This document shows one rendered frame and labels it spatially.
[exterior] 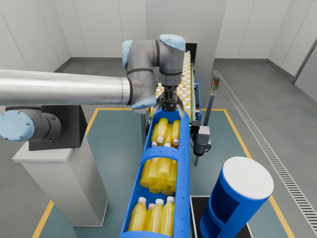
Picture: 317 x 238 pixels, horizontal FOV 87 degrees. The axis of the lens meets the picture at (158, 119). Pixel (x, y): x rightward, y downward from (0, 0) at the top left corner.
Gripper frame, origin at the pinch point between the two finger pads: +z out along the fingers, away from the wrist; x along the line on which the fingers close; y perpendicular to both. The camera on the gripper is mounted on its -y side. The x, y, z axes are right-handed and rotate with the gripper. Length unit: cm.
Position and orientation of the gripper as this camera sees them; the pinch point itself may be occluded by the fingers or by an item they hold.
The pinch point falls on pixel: (168, 116)
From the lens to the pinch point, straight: 82.1
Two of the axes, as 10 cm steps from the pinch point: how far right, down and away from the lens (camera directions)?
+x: 9.9, 1.1, -1.1
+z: -0.2, 7.7, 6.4
